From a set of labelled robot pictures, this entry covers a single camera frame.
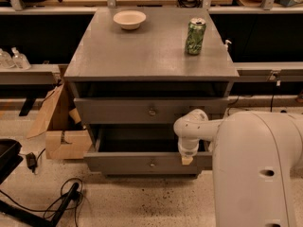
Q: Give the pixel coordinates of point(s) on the clear sanitizer bottle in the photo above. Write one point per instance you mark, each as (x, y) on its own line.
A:
(6, 60)
(20, 59)

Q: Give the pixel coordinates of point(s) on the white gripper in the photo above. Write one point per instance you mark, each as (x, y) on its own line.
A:
(187, 150)

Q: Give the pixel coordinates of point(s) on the black stand base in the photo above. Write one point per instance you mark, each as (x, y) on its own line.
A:
(35, 221)

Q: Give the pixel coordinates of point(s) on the white paper bowl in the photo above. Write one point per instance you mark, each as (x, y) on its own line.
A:
(129, 19)

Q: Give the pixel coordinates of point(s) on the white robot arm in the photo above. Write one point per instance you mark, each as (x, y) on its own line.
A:
(252, 157)

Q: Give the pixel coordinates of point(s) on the green soda can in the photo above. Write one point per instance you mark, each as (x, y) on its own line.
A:
(195, 35)

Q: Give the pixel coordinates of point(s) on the open cardboard box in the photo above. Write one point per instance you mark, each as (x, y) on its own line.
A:
(59, 122)

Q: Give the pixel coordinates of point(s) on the small white pump bottle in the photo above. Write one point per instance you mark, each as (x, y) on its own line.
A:
(227, 44)

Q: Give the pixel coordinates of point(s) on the black power adapter left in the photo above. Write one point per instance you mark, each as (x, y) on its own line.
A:
(31, 161)

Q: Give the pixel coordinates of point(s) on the grey drawer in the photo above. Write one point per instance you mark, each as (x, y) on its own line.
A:
(144, 111)
(142, 149)

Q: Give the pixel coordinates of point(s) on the grey top drawer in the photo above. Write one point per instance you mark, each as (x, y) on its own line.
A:
(144, 111)

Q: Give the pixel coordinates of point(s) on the clear sanitizer bottle left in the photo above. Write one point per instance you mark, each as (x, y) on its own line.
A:
(6, 60)

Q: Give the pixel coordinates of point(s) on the clear sanitizer bottle right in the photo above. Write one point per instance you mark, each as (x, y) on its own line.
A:
(20, 59)

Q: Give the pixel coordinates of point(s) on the grey wooden drawer cabinet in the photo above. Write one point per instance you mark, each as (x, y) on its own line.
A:
(149, 62)

